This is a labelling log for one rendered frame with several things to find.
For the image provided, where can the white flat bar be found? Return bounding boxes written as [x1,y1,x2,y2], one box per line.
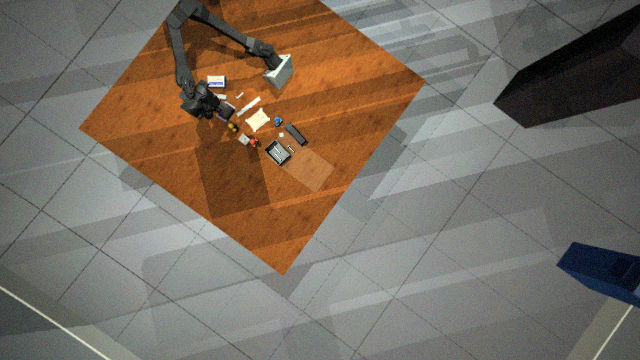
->
[236,97,261,117]

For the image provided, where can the white inspection card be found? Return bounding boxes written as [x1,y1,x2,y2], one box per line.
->
[246,109,270,132]

